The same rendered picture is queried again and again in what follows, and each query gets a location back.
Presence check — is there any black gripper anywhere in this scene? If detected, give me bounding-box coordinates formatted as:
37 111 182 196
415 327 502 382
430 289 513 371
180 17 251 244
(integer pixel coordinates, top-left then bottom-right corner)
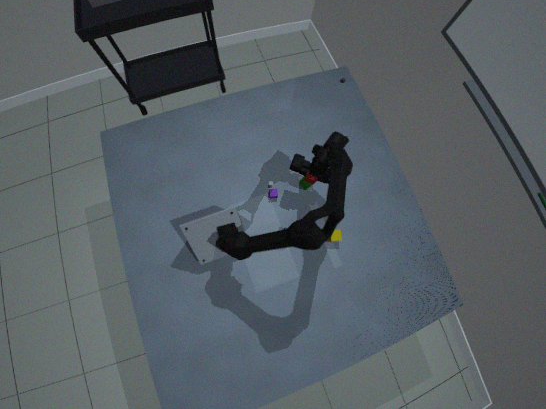
290 154 331 184

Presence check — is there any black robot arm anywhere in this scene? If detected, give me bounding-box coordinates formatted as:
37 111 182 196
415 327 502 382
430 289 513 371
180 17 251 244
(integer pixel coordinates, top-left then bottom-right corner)
216 132 353 260

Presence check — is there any yellow block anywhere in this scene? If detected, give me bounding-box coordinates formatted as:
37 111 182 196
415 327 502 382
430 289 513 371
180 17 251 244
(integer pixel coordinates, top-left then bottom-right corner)
328 229 342 242

